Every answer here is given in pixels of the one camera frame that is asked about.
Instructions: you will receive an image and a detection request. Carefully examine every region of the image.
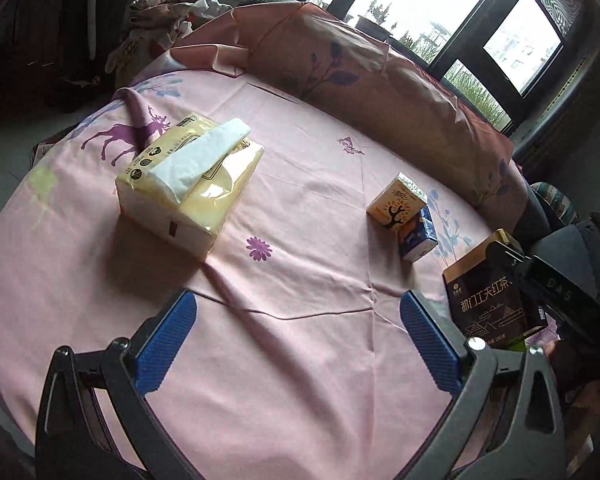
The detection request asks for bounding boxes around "small orange tissue pack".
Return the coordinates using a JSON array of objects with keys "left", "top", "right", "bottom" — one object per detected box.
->
[{"left": 366, "top": 172, "right": 428, "bottom": 233}]

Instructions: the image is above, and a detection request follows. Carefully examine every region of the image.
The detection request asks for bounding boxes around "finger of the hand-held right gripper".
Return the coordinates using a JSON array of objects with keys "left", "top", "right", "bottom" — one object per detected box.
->
[{"left": 485, "top": 241, "right": 533, "bottom": 286}]

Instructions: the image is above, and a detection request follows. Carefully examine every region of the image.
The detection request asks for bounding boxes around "yellow tissue pack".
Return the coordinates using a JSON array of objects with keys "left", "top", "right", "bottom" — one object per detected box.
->
[{"left": 115, "top": 112, "right": 266, "bottom": 262}]

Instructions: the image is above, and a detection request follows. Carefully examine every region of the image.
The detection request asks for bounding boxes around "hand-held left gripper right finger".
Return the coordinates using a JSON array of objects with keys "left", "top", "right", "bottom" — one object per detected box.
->
[{"left": 399, "top": 289, "right": 568, "bottom": 480}]

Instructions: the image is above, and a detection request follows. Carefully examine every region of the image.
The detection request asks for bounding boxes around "pink floral pillow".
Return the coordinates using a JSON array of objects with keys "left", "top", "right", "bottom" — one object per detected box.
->
[{"left": 172, "top": 2, "right": 527, "bottom": 207}]

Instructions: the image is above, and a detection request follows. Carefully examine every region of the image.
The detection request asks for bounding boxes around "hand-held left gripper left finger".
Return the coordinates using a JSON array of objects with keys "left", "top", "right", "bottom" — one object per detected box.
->
[{"left": 34, "top": 290, "right": 206, "bottom": 480}]

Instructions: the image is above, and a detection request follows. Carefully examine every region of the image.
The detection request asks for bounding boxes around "teal striped cloth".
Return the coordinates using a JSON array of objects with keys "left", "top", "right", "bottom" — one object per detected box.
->
[{"left": 530, "top": 182, "right": 578, "bottom": 226}]

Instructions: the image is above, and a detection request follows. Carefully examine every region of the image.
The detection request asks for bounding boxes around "pile of clothes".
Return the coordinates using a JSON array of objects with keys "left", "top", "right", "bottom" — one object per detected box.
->
[{"left": 105, "top": 0, "right": 236, "bottom": 78}]

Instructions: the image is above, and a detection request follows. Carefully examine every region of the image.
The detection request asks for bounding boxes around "small blue tissue pack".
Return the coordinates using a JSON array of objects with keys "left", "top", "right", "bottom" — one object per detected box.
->
[{"left": 399, "top": 205, "right": 439, "bottom": 263}]

